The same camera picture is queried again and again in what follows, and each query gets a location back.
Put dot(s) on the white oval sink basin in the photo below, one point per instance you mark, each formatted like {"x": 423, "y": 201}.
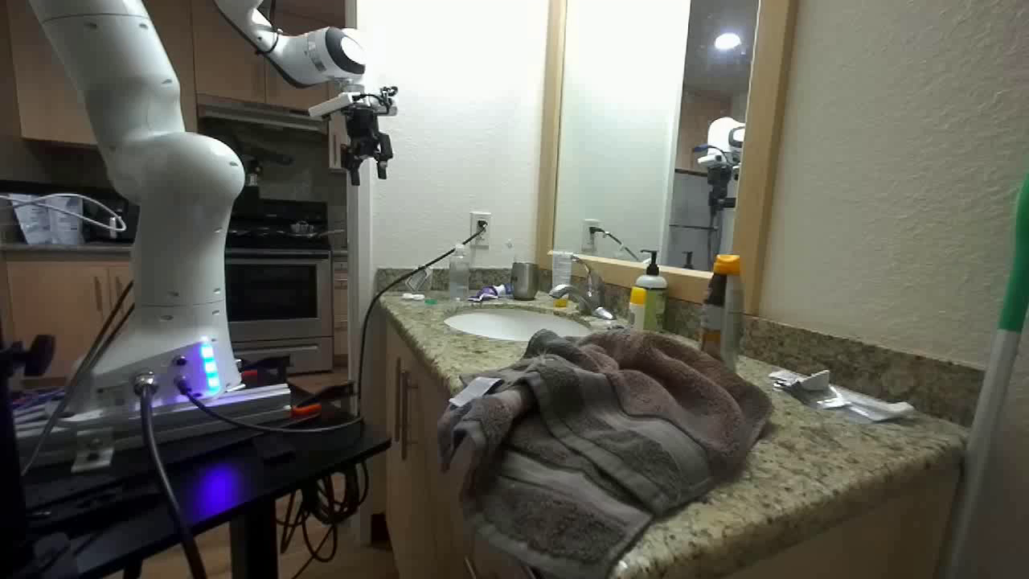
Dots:
{"x": 516, "y": 324}

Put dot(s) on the orange-capped spray bottle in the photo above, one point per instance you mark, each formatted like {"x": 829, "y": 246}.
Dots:
{"x": 720, "y": 316}

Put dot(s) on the wooden wall kitchen cabinets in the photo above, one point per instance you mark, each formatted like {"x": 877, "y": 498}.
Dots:
{"x": 35, "y": 97}

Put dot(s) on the chrome sink faucet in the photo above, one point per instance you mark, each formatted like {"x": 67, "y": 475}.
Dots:
{"x": 586, "y": 298}

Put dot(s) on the black robot table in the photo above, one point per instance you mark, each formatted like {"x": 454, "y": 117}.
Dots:
{"x": 244, "y": 470}

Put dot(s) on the crumpled white wrappers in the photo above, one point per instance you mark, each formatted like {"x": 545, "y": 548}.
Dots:
{"x": 855, "y": 406}

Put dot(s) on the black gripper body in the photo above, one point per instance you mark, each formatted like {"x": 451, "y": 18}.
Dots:
{"x": 367, "y": 130}

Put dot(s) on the metal toothbrush cup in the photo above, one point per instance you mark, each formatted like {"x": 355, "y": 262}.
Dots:
{"x": 523, "y": 281}

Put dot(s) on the white tube with yellow cap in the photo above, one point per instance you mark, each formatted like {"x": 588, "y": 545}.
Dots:
{"x": 562, "y": 270}

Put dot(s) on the black stand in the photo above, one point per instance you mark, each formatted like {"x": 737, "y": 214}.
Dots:
{"x": 11, "y": 452}

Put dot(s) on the gray bath towel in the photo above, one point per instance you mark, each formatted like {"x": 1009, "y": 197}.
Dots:
{"x": 598, "y": 438}

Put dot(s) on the wooden base kitchen cabinet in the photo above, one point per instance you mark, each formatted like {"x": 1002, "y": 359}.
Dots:
{"x": 52, "y": 309}

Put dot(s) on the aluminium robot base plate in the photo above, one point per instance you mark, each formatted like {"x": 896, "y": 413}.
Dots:
{"x": 230, "y": 406}

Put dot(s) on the green soap pump bottle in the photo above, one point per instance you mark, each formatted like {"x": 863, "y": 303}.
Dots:
{"x": 649, "y": 303}

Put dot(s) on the clear bottle with white cap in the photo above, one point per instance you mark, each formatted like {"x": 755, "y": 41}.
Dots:
{"x": 460, "y": 277}

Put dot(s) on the stainless kitchen oven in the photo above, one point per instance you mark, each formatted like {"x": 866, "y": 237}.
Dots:
{"x": 276, "y": 292}

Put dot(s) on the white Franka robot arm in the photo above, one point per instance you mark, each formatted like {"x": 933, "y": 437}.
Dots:
{"x": 170, "y": 183}

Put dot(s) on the white wall outlet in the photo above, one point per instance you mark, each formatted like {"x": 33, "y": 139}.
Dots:
{"x": 481, "y": 221}

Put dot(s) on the wood-framed wall mirror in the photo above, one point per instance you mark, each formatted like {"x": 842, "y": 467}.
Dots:
{"x": 622, "y": 130}

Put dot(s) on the small yellow-capped white bottle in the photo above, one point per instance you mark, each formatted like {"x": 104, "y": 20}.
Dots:
{"x": 637, "y": 306}

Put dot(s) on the wooden vanity cabinet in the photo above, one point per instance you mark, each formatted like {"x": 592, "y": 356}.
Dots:
{"x": 413, "y": 493}

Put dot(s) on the orange clamp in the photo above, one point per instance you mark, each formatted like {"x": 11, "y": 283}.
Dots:
{"x": 307, "y": 411}

